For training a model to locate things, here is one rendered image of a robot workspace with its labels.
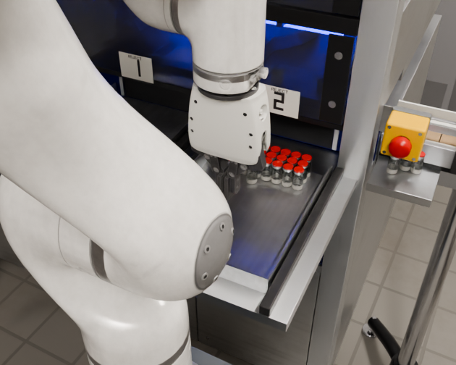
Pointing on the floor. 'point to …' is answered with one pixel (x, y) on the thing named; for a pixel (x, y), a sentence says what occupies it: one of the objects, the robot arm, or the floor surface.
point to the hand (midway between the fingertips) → (228, 182)
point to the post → (355, 163)
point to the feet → (378, 330)
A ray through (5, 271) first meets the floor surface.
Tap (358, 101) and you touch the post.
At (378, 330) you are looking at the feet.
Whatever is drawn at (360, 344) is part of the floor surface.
